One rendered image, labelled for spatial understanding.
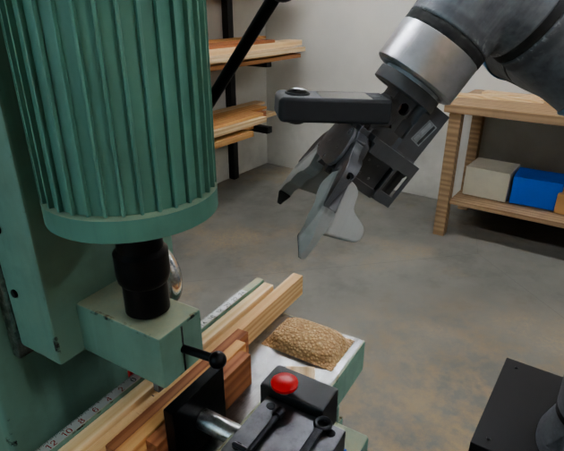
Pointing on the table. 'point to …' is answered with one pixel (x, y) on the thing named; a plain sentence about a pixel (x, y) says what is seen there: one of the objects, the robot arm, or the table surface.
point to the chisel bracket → (140, 336)
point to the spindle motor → (115, 114)
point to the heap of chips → (309, 342)
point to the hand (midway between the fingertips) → (282, 225)
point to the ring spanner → (316, 432)
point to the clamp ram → (199, 414)
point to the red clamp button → (284, 383)
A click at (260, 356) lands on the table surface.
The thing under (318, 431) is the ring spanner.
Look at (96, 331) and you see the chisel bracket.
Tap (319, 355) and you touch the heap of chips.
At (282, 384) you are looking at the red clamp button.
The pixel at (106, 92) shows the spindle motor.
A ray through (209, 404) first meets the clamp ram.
